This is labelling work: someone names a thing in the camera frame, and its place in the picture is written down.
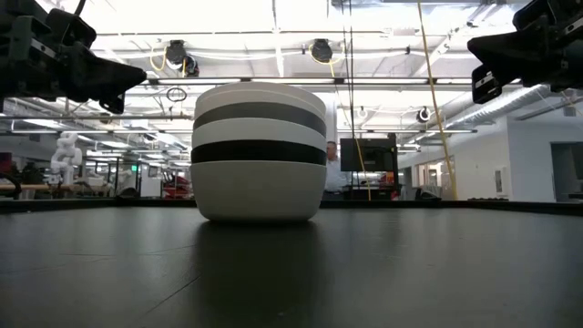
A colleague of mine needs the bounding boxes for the black monitor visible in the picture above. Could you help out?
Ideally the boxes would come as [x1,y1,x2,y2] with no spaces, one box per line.
[340,136,398,173]

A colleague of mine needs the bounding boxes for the black ceiling cable reel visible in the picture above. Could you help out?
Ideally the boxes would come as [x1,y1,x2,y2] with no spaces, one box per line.
[148,38,201,78]
[308,38,336,77]

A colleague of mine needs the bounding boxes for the person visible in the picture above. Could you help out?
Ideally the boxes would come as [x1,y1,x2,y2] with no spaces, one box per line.
[323,140,353,202]

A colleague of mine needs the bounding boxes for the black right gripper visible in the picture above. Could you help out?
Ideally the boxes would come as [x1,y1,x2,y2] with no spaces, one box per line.
[467,0,583,105]

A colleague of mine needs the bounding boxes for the red parts bin shelf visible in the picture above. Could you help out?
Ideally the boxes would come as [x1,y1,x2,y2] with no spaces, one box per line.
[161,174,193,200]

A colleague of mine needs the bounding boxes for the silver ventilation duct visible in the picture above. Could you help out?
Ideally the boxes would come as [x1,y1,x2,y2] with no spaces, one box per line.
[444,84,583,129]

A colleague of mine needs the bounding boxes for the yellow hanging cable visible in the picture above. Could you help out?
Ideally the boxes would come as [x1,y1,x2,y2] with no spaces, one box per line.
[416,0,459,201]

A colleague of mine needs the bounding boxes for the white robot figure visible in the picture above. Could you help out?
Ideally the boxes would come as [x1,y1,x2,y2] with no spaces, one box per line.
[48,130,84,186]

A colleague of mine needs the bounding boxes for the black hanging cables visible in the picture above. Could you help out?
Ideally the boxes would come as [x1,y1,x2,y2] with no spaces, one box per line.
[340,0,357,138]

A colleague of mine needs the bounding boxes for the black table edge frame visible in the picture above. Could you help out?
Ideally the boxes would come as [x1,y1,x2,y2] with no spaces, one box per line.
[0,198,583,218]

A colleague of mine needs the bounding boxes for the gray plastic bowl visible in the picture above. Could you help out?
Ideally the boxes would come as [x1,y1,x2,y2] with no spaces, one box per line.
[192,101,328,138]

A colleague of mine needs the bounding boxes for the black cable loop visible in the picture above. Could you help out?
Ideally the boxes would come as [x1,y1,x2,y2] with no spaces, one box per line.
[165,86,189,104]

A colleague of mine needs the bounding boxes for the grey horizontal rail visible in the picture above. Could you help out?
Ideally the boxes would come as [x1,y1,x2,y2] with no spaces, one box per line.
[122,113,195,121]

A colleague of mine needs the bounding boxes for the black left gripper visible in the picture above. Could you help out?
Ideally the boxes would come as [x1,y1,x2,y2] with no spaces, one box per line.
[0,0,148,115]

